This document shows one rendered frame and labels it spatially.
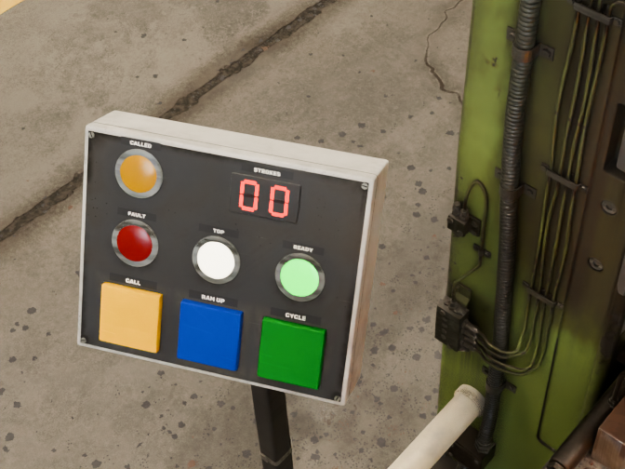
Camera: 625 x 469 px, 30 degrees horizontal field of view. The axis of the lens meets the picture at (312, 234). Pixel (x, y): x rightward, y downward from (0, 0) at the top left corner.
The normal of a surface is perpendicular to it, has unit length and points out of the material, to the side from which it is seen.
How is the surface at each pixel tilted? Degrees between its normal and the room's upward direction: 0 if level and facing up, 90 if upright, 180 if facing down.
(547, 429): 90
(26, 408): 0
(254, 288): 60
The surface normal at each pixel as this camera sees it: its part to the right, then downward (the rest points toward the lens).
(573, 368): -0.66, 0.59
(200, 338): -0.26, 0.32
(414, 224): -0.04, -0.65
